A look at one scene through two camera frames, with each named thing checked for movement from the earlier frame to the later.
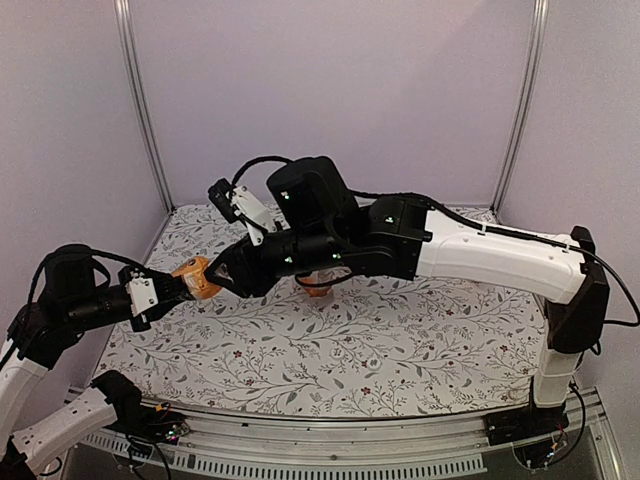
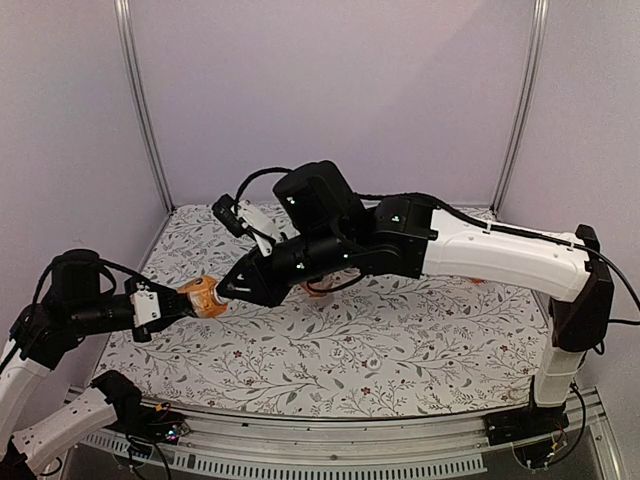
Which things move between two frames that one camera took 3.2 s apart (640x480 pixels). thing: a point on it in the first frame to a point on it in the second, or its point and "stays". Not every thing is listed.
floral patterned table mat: x=425 y=338 stays
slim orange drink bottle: x=193 y=273 to x=203 y=297
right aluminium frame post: x=540 y=20 stays
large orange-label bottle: x=315 y=291 stays
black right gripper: x=247 y=280 to x=261 y=292
